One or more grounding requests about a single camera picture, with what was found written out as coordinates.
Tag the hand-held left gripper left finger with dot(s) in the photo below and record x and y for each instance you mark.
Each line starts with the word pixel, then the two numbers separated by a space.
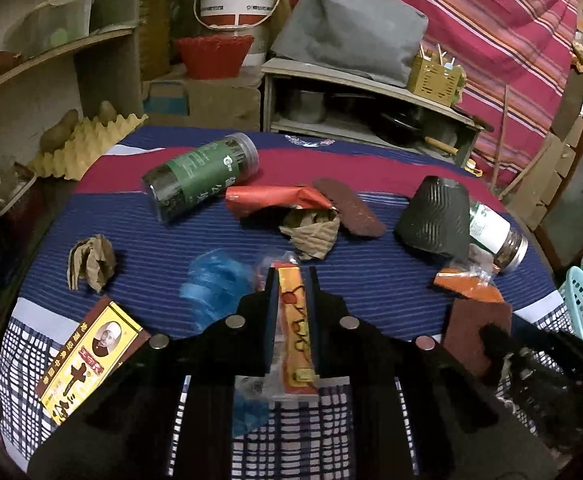
pixel 271 320

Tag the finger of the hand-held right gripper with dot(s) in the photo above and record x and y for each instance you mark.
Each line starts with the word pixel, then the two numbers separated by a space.
pixel 501 340

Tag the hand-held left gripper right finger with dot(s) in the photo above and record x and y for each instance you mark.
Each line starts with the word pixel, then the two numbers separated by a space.
pixel 314 320

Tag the orange yellow wrapper packet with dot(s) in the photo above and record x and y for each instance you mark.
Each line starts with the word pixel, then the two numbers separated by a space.
pixel 294 320

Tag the brown scouring pad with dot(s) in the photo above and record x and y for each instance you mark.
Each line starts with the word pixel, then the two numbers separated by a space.
pixel 471 330

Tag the orange plastic packet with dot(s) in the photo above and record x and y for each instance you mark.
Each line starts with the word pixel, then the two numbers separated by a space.
pixel 466 287

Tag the blue plastic bag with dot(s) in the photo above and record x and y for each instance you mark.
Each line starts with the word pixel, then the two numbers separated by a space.
pixel 211 285

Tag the blue striped tablecloth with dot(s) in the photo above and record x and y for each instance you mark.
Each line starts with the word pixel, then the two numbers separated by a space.
pixel 371 280

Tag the crumpled corrugated cardboard piece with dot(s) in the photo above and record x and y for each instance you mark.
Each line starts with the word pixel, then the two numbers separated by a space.
pixel 311 240

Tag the white green label jar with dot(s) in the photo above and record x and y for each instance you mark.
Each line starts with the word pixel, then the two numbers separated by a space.
pixel 491 232

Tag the brown shoe insole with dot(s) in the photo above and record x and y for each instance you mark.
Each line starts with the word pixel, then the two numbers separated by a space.
pixel 351 207

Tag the crumpled red wrapper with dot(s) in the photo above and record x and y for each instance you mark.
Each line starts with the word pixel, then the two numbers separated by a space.
pixel 261 199

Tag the black textured cup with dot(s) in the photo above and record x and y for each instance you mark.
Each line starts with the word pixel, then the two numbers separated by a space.
pixel 431 215

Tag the green label clear jar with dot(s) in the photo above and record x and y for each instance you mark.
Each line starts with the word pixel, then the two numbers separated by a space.
pixel 196 170

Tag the cardboard sheets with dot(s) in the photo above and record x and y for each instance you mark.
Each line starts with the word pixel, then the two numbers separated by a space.
pixel 546 175

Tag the crumpled brown paper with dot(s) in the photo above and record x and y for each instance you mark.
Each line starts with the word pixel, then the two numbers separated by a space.
pixel 93 265

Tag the yellow red flat box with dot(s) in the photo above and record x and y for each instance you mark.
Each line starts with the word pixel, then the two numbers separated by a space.
pixel 86 360

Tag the thin wooden stick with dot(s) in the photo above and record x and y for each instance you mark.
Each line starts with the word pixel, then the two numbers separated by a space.
pixel 501 140

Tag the wooden rolling pin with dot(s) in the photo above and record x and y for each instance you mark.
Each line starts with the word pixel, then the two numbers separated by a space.
pixel 441 146

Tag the metal pot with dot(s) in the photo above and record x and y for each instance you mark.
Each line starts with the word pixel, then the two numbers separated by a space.
pixel 306 107

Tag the black pan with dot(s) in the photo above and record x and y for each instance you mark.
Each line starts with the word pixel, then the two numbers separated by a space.
pixel 396 120

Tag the cardboard box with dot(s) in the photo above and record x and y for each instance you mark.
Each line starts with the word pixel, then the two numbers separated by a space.
pixel 221 105

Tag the low wooden cabinet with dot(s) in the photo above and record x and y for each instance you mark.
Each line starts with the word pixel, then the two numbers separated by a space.
pixel 321 67

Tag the yellow egg tray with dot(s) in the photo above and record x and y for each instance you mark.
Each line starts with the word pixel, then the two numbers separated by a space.
pixel 91 140

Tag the yellow chopstick holder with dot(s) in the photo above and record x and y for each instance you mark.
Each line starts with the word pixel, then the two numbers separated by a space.
pixel 431 82

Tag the small potato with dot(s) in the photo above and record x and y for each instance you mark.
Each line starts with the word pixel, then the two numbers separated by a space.
pixel 106 112

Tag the red plastic basket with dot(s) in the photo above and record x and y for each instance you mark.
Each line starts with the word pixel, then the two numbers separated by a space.
pixel 214 55

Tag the large potato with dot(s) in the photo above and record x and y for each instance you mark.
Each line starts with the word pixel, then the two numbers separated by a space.
pixel 58 130

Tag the bundle of chopsticks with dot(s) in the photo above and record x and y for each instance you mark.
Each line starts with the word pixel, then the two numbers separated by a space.
pixel 440 55

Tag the small tray with scraps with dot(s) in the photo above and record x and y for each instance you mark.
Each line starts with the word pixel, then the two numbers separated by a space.
pixel 6 187

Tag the grey cushion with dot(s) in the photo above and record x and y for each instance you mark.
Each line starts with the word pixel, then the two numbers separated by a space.
pixel 346 25

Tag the curved wooden shelf unit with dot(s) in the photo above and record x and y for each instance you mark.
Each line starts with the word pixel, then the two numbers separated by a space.
pixel 101 75

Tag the pink striped cloth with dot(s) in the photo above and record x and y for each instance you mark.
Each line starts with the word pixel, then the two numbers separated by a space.
pixel 496 35

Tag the white plastic bucket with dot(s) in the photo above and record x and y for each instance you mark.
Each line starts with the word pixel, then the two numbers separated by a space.
pixel 236 0

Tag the yellow mesh sack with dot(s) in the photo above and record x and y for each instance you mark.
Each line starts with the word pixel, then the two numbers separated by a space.
pixel 154 20

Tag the clear plastic container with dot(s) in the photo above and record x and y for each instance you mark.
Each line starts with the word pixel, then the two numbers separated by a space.
pixel 56 25

